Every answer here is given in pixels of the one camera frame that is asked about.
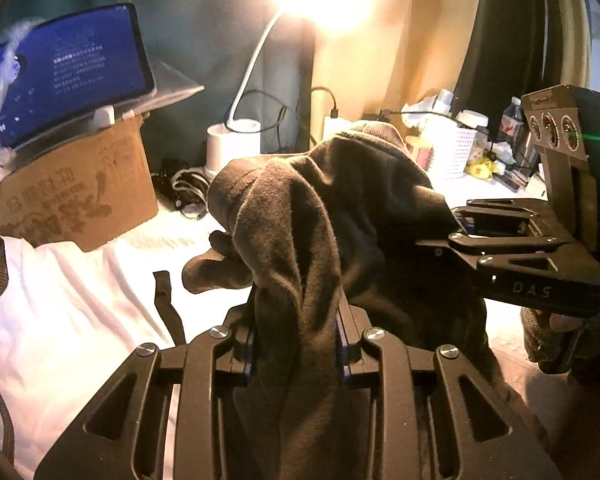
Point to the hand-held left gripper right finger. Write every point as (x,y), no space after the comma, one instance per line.
(380,355)

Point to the yellow curtain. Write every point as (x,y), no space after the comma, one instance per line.
(430,60)
(575,25)

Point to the person's right hand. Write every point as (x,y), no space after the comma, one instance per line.
(545,345)

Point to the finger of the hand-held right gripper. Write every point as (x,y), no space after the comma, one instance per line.
(495,208)
(480,244)

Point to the yellow snack bag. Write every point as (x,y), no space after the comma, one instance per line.
(480,167)

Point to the clear jar with white lid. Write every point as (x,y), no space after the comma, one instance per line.
(472,119)

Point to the white smooth cloth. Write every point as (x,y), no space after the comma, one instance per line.
(55,335)

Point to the teal curtain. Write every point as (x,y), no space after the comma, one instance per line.
(205,25)

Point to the blue and white bottle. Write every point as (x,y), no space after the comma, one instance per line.
(442,100)

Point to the white embossed table cover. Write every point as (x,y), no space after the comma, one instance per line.
(180,245)

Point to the printed cardboard box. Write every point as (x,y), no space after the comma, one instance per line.
(80,195)

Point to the white desk lamp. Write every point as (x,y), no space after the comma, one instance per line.
(225,142)

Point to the crumpled white tissue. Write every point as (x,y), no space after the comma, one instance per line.
(420,114)

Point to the white perforated basket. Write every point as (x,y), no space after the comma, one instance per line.
(455,152)

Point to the tablet with blue screen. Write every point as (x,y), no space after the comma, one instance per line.
(65,70)

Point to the white charger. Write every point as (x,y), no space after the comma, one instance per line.
(336,126)

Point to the brown t-shirt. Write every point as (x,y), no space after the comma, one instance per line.
(305,220)

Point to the orange candle jar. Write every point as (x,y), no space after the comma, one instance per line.
(422,154)

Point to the clear plastic wrap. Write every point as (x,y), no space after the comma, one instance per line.
(5,75)

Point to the clear water bottle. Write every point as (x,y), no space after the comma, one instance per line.
(511,122)

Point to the clear plastic sheet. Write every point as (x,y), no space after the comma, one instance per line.
(175,85)

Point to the white tablet stand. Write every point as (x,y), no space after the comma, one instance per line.
(105,116)

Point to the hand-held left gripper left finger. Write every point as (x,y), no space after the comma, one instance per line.
(200,360)

